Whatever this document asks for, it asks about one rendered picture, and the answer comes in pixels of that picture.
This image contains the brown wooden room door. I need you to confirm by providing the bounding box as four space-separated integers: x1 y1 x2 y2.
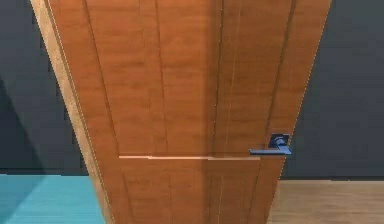
29 0 333 224

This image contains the dark blue door handle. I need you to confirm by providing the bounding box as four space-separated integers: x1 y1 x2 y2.
248 132 292 157

